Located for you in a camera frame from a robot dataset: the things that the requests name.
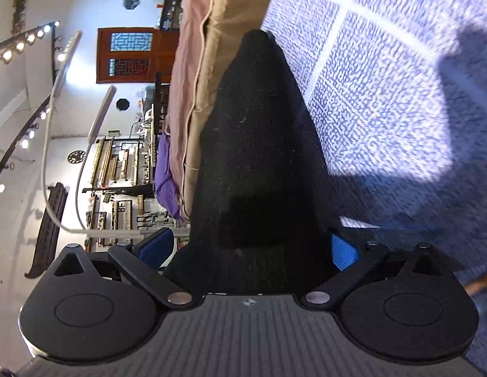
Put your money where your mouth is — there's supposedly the track light rail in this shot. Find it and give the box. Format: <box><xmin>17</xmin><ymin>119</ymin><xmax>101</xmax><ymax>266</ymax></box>
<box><xmin>0</xmin><ymin>21</ymin><xmax>61</xmax><ymax>77</ymax></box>
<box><xmin>0</xmin><ymin>98</ymin><xmax>51</xmax><ymax>189</ymax></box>

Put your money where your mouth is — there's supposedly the pink striped cloth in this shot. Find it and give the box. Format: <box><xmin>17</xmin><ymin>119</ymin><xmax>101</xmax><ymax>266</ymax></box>
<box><xmin>165</xmin><ymin>0</ymin><xmax>222</xmax><ymax>221</ymax></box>

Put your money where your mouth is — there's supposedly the wooden display shelf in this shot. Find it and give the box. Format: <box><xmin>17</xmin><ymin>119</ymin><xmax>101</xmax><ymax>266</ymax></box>
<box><xmin>82</xmin><ymin>135</ymin><xmax>155</xmax><ymax>244</ymax></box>

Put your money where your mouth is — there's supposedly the purple cloth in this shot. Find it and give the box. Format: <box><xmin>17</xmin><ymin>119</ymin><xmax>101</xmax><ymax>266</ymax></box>
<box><xmin>155</xmin><ymin>131</ymin><xmax>185</xmax><ymax>218</ymax></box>

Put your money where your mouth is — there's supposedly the white gooseneck lamp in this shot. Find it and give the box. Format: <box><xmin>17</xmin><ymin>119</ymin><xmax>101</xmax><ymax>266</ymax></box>
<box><xmin>41</xmin><ymin>29</ymin><xmax>146</xmax><ymax>240</ymax></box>

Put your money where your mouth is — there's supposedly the green garland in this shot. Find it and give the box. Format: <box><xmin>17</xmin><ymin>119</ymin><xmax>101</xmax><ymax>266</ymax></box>
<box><xmin>11</xmin><ymin>0</ymin><xmax>34</xmax><ymax>34</ymax></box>

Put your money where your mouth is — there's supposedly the blue plaid bed sheet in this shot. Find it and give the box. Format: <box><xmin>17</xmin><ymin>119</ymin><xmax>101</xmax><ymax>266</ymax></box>
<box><xmin>261</xmin><ymin>0</ymin><xmax>487</xmax><ymax>295</ymax></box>

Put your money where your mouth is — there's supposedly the dark wooden wall ornament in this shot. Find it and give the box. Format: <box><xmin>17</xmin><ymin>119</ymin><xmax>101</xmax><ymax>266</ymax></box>
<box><xmin>25</xmin><ymin>183</ymin><xmax>69</xmax><ymax>279</ymax></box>

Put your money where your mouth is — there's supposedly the red wooden door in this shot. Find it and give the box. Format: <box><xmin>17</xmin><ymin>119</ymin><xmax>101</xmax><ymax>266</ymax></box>
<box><xmin>96</xmin><ymin>27</ymin><xmax>179</xmax><ymax>85</ymax></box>

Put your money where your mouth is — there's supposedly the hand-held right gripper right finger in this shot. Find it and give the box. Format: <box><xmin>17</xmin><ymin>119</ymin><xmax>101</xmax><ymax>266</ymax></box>
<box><xmin>302</xmin><ymin>233</ymin><xmax>445</xmax><ymax>308</ymax></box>

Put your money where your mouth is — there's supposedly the black shirt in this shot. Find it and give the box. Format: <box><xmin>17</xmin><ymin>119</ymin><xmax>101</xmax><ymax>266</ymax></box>
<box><xmin>165</xmin><ymin>29</ymin><xmax>340</xmax><ymax>295</ymax></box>

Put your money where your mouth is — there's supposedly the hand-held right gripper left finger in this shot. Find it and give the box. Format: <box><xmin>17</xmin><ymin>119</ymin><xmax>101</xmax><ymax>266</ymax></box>
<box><xmin>54</xmin><ymin>228</ymin><xmax>194</xmax><ymax>309</ymax></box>

